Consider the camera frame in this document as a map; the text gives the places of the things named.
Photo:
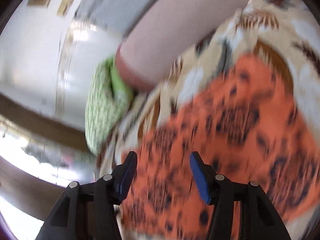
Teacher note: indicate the orange floral blouse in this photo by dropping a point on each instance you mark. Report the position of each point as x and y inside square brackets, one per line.
[225, 120]

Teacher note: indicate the wooden door with stained glass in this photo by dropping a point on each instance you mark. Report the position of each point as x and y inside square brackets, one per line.
[37, 120]

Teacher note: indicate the leaf print blanket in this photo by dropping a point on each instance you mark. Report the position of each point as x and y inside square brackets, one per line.
[275, 30]

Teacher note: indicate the green patterned pillow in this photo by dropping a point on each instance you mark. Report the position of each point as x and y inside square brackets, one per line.
[100, 110]

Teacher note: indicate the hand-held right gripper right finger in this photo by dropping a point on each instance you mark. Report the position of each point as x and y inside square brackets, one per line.
[200, 180]

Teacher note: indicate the grey pillow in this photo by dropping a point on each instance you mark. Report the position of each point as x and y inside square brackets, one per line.
[117, 2]

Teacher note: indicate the pink bolster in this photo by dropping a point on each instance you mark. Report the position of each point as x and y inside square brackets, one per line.
[175, 35]

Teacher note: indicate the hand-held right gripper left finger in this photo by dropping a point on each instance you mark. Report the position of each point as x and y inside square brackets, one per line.
[125, 178]

